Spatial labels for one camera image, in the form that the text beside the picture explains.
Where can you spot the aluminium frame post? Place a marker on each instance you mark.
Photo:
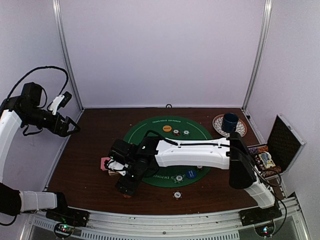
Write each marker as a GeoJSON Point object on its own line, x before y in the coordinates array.
{"type": "Point", "coordinates": [264, 30]}
{"type": "Point", "coordinates": [66, 57]}

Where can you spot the red card deck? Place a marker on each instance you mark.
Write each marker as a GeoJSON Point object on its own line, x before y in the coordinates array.
{"type": "Point", "coordinates": [103, 161]}

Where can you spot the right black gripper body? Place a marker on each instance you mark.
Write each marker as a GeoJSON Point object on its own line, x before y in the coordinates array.
{"type": "Point", "coordinates": [124, 185]}

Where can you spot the orange poker chip stack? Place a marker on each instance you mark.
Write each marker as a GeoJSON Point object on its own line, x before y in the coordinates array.
{"type": "Point", "coordinates": [127, 196]}

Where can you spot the card deck box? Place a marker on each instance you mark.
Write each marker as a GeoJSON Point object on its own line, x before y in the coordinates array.
{"type": "Point", "coordinates": [113, 173]}

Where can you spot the aluminium poker chip case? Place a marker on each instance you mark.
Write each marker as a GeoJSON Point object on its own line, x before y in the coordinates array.
{"type": "Point", "coordinates": [281, 150]}

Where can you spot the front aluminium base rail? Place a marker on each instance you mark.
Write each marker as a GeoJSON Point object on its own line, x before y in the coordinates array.
{"type": "Point", "coordinates": [224, 225]}

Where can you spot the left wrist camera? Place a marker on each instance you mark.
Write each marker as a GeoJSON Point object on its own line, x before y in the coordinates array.
{"type": "Point", "coordinates": [59, 102]}

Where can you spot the green chip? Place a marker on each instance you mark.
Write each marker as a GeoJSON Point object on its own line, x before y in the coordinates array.
{"type": "Point", "coordinates": [186, 132]}
{"type": "Point", "coordinates": [178, 179]}

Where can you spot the dark blue mug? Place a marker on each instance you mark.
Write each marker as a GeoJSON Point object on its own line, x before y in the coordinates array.
{"type": "Point", "coordinates": [229, 122]}

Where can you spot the brown poker chip stack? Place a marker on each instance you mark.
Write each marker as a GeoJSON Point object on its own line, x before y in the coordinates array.
{"type": "Point", "coordinates": [177, 195]}

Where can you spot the right aluminium frame post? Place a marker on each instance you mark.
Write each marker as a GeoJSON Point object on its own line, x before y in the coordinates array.
{"type": "Point", "coordinates": [264, 30]}

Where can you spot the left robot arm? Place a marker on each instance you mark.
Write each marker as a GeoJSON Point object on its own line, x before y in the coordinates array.
{"type": "Point", "coordinates": [23, 111]}

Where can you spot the left aluminium frame post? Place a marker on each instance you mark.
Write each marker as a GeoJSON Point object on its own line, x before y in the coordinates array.
{"type": "Point", "coordinates": [66, 57]}

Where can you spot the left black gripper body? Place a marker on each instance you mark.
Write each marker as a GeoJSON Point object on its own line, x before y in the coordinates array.
{"type": "Point", "coordinates": [34, 119]}

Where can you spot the patterned ceramic saucer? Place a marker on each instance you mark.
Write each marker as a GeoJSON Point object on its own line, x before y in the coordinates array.
{"type": "Point", "coordinates": [217, 122]}

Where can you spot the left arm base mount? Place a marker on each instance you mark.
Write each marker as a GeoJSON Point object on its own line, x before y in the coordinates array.
{"type": "Point", "coordinates": [70, 216]}

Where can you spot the brown 100 poker chips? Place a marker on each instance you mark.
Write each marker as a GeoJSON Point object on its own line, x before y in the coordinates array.
{"type": "Point", "coordinates": [176, 132]}

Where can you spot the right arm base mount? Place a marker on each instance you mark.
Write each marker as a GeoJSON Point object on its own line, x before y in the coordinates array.
{"type": "Point", "coordinates": [258, 215]}

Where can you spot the orange big blind button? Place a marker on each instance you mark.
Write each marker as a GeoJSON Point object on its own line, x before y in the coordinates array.
{"type": "Point", "coordinates": [167, 128]}

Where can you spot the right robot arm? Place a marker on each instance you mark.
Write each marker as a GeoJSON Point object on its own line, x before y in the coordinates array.
{"type": "Point", "coordinates": [224, 153]}

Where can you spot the blue small blind button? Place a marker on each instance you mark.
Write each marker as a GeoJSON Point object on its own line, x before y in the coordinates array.
{"type": "Point", "coordinates": [191, 174]}

